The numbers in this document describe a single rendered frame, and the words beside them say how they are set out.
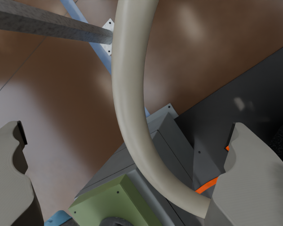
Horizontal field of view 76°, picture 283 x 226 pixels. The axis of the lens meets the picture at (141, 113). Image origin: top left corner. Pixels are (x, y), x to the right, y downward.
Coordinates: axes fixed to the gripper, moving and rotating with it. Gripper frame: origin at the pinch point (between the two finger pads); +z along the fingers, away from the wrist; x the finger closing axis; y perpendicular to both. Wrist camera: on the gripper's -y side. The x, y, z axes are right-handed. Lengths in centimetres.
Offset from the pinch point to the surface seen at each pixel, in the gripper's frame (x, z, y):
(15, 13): -43, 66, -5
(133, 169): 0, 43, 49
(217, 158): 68, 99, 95
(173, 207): 18, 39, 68
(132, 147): 0.2, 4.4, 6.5
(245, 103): 80, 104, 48
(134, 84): 0.3, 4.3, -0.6
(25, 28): -44, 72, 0
